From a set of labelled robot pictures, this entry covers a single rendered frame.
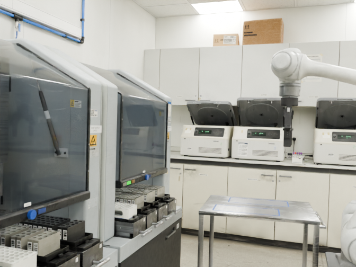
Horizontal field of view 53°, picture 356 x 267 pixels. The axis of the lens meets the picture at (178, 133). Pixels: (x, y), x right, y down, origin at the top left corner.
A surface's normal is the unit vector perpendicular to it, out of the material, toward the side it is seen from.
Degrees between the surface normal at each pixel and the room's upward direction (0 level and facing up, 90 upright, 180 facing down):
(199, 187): 90
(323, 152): 90
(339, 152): 90
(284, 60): 89
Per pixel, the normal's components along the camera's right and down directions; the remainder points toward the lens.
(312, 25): -0.33, 0.02
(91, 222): 0.94, 0.04
